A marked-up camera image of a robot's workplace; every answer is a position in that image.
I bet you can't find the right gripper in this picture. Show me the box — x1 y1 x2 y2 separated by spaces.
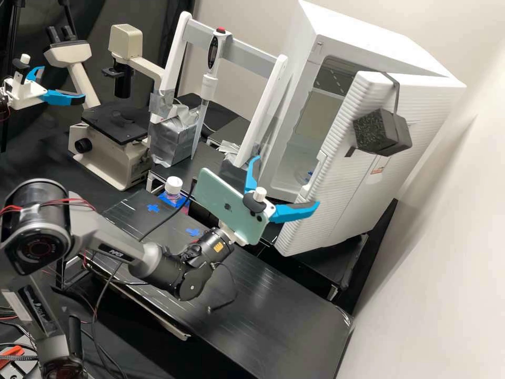
217 155 321 248

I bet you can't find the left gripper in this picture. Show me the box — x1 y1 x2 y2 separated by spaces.
3 66 87 110

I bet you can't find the incubator door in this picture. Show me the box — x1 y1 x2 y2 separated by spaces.
274 70 419 258

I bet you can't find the white pipette stand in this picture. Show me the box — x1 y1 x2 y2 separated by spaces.
147 11 291 179

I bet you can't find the black platform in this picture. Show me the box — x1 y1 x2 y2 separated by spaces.
145 92 254 198
256 197 400 313
80 215 355 379
101 188 198 242

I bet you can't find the cream microscope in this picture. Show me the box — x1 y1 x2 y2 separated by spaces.
42 23 167 193

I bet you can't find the blue bottle holder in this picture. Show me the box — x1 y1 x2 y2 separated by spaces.
159 191 190 211

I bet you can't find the small bottle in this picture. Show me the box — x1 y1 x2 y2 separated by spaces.
164 176 185 203

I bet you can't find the pipette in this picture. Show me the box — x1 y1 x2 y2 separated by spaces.
190 26 234 161

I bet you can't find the white incubator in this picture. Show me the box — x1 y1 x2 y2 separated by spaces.
271 0 469 238

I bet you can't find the right wrist camera phone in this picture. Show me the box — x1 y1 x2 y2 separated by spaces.
195 167 277 246

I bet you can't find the black cable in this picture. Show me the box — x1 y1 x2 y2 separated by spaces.
206 262 238 313
139 179 198 243

